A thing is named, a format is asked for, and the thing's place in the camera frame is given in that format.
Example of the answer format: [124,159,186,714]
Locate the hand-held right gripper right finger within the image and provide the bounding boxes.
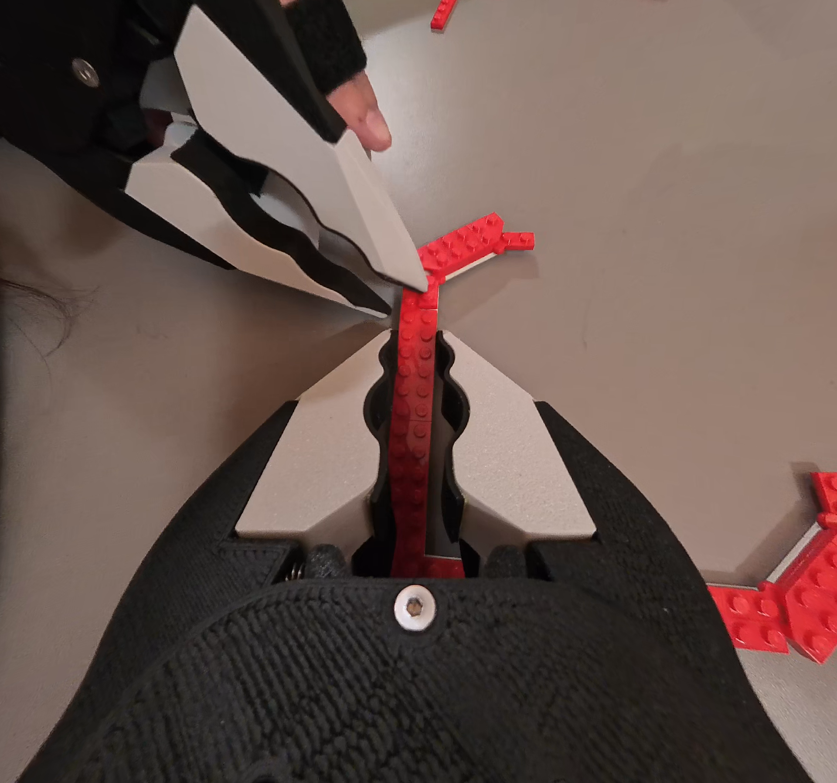
[437,330,597,545]

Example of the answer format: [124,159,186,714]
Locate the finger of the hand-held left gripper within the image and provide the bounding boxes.
[123,123,395,321]
[171,3,431,293]

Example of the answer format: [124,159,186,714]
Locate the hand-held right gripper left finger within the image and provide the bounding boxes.
[234,330,398,545]

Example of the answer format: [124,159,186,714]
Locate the red lego corner frame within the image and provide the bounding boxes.
[390,272,468,580]

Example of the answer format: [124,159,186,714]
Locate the red angled lego section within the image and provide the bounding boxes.
[417,211,536,288]

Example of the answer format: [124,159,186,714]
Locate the red and white lego assembly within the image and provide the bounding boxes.
[708,472,837,666]

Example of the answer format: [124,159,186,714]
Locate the person's left hand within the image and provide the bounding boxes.
[252,0,393,154]

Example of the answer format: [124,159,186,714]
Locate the dark hair strands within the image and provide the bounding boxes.
[0,275,100,372]

